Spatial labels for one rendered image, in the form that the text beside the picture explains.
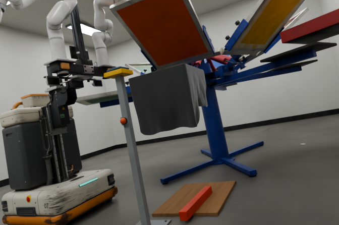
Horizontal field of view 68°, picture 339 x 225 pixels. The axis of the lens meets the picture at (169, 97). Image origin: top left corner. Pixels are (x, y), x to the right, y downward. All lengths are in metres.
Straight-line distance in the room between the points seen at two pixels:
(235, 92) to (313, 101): 1.66
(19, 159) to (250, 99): 5.07
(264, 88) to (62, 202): 5.11
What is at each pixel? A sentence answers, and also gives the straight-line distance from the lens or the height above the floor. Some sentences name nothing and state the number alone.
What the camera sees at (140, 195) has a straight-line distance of 1.58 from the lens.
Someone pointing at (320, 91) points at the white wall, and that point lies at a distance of 6.27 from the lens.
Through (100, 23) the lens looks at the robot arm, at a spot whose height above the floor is 1.49.
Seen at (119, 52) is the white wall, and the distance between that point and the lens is 7.58.
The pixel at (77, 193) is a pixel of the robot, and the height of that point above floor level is 0.20.
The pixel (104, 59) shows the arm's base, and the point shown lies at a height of 1.19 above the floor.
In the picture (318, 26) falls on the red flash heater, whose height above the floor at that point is 1.04.
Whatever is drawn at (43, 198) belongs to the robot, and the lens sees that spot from 2.04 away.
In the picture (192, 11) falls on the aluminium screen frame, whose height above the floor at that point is 1.37.
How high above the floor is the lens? 0.62
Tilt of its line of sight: 4 degrees up
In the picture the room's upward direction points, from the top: 11 degrees counter-clockwise
